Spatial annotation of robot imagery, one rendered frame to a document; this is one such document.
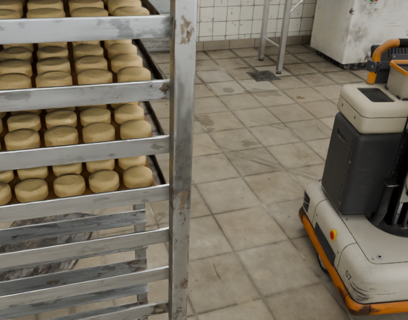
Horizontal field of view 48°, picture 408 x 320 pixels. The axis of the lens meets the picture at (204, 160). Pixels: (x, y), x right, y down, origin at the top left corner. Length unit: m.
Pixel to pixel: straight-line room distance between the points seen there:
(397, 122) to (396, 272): 0.57
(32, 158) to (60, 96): 0.10
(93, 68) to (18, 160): 0.17
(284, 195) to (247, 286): 0.76
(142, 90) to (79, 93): 0.09
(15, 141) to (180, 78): 0.26
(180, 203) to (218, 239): 1.56
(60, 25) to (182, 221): 0.35
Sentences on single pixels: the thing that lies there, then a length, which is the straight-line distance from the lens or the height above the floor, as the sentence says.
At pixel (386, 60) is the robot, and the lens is 2.11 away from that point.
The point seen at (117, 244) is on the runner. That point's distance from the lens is 0.80.
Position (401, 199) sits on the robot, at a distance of 2.01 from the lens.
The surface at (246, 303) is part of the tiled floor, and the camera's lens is 2.01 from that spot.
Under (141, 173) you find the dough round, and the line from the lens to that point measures 0.78.
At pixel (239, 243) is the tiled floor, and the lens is 2.28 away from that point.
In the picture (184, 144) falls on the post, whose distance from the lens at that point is 0.68.
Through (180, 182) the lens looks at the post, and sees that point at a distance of 0.71.
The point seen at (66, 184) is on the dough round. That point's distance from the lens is 0.77.
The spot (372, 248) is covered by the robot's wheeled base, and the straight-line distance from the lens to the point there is 1.97.
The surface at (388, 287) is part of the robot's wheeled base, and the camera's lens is 1.93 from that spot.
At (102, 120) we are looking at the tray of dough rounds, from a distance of 0.77.
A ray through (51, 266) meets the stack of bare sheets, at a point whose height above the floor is 0.02.
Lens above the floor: 1.48
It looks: 31 degrees down
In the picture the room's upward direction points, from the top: 3 degrees clockwise
